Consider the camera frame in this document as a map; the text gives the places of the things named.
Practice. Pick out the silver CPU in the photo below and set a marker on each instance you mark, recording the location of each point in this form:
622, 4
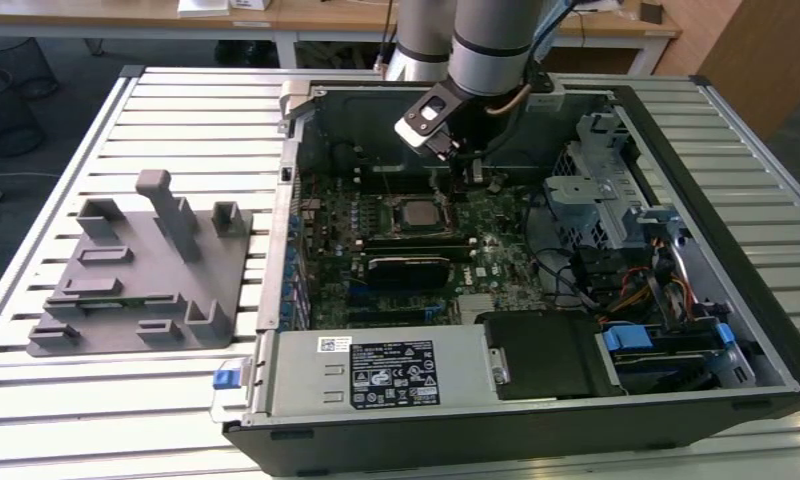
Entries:
420, 212

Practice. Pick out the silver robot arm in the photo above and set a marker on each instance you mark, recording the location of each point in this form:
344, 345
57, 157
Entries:
490, 45

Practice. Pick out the CPU socket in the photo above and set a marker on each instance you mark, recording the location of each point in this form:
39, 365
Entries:
394, 220

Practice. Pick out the round coin battery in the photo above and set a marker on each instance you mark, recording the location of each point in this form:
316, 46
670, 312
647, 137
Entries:
496, 184

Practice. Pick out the silver perforated drive cage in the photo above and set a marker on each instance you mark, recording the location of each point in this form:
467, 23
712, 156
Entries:
596, 155

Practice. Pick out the green motherboard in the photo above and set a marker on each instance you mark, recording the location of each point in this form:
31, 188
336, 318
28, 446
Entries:
507, 250

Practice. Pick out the black graphics card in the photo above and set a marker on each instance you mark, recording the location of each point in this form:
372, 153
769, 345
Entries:
407, 274

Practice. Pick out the small dark box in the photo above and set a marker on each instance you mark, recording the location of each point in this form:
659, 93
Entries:
651, 12

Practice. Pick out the silver chipset heatsink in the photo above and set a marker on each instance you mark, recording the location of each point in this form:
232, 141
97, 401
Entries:
476, 306

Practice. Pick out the long black expansion slot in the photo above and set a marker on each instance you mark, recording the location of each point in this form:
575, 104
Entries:
387, 316

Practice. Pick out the wooden cabinet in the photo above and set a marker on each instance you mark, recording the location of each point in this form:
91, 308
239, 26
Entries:
767, 60

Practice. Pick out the black plastic shroud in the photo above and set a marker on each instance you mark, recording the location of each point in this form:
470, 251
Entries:
547, 355

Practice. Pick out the blue disk carrier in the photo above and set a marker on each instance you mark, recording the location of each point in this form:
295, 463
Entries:
627, 340

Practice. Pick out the blue plastic tab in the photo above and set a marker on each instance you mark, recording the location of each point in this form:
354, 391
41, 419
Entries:
724, 334

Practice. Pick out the silver power supply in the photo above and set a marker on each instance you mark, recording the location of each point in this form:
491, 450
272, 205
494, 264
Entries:
293, 370

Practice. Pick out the silver disk bay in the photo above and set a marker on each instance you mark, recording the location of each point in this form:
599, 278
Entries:
667, 372

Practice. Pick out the grey parts rack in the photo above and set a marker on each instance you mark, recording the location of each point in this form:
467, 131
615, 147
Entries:
153, 300

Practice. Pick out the black open PC case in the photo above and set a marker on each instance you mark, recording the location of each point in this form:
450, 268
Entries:
440, 440

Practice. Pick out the blue case latch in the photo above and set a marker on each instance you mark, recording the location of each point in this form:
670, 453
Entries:
224, 378

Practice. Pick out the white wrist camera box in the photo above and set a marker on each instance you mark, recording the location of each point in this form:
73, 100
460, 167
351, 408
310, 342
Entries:
416, 132

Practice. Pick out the small grey camera box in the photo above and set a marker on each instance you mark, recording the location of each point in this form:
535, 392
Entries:
547, 97

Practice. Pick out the silver metal bracket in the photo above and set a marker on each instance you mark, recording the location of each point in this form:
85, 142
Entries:
574, 192

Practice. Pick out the wooden desk white frame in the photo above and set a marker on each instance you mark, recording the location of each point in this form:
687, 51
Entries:
614, 25
73, 17

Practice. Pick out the grey plastic bracket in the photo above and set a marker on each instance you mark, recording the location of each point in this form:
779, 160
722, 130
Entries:
647, 217

